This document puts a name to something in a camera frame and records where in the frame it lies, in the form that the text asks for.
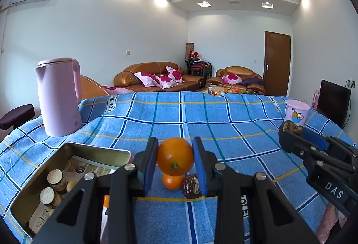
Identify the brown wooden door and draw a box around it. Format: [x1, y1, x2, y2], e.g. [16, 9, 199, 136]
[264, 31, 292, 96]

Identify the blue plaid tablecloth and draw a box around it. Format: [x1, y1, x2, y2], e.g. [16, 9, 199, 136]
[0, 91, 357, 244]

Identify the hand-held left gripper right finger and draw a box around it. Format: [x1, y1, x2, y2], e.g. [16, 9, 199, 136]
[192, 136, 311, 244]

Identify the pink cartoon cup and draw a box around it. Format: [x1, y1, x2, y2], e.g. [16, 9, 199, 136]
[285, 99, 311, 125]

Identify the dark purple stool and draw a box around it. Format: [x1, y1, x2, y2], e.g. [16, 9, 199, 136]
[0, 104, 35, 130]

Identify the orange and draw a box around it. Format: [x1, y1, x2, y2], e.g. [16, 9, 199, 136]
[157, 137, 195, 177]
[162, 174, 185, 191]

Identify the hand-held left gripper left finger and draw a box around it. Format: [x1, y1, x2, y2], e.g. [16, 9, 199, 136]
[33, 136, 160, 244]

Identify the orange white packet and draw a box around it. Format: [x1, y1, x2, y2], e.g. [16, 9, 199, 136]
[102, 195, 110, 244]

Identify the rectangular metal tin box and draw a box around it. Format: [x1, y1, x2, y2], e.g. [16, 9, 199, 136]
[11, 142, 132, 244]

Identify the black television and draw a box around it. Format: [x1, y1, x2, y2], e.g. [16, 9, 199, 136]
[316, 79, 351, 128]

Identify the brown leather sofa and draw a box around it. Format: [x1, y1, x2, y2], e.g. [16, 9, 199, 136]
[113, 62, 206, 91]

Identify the plate of mixed fruit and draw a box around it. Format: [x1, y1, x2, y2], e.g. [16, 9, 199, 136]
[224, 86, 247, 94]

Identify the brown leather armchair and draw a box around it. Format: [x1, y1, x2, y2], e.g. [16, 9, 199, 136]
[80, 75, 111, 101]
[205, 66, 266, 94]

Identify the pink electric kettle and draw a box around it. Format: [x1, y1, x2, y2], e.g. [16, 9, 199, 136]
[35, 58, 83, 137]

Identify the pink bag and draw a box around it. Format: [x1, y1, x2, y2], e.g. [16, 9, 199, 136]
[312, 89, 322, 110]

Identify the coffee table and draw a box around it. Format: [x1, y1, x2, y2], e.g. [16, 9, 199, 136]
[197, 84, 248, 95]

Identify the stack of dark chairs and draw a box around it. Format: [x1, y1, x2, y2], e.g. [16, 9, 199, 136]
[186, 57, 213, 86]

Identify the purple cloth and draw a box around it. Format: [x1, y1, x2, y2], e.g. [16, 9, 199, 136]
[241, 78, 265, 86]

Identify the pink floral pillow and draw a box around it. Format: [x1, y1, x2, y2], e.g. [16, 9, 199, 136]
[133, 72, 160, 88]
[166, 66, 183, 83]
[222, 74, 242, 84]
[155, 74, 179, 89]

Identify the beige printed paper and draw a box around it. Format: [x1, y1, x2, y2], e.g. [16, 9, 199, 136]
[64, 155, 118, 177]

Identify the person's right hand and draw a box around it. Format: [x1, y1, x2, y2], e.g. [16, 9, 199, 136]
[316, 203, 348, 244]

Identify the brown walnut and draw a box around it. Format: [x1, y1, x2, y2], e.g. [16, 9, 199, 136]
[282, 120, 303, 137]

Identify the chocolate ball in wrapper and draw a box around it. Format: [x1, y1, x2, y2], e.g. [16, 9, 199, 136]
[181, 174, 202, 199]

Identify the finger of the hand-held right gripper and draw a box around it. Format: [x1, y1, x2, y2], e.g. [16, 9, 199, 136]
[278, 127, 358, 177]
[300, 126, 358, 166]

